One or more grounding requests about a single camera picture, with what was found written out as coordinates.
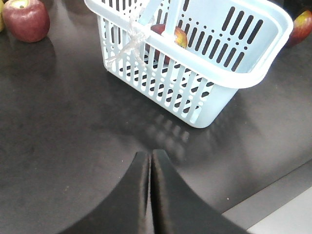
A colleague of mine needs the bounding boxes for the red yellow apple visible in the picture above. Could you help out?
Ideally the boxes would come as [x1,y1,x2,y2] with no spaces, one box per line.
[145,23,188,65]

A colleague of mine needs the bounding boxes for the small red apple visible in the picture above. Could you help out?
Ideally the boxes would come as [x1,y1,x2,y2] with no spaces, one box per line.
[2,0,50,43]

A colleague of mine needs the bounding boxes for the light blue plastic basket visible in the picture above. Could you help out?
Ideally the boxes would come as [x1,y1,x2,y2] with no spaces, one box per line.
[85,0,293,128]

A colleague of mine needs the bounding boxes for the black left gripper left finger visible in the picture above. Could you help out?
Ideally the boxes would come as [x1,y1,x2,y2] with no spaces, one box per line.
[62,152,150,234]

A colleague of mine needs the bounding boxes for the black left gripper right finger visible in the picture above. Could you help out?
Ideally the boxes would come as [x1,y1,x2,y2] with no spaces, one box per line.
[151,149,246,234]

